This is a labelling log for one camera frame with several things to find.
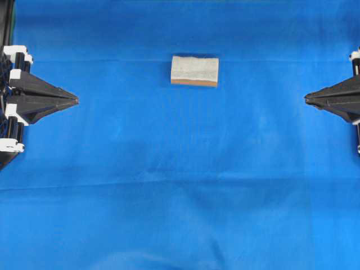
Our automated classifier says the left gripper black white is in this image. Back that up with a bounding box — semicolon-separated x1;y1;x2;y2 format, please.
1;45;79;154

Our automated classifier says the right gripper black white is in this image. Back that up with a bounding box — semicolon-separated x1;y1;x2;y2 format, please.
304;48;359;154

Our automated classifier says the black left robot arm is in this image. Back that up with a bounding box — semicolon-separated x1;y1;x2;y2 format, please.
1;1;78;155

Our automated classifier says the blue table cloth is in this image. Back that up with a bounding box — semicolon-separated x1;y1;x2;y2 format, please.
1;1;359;269

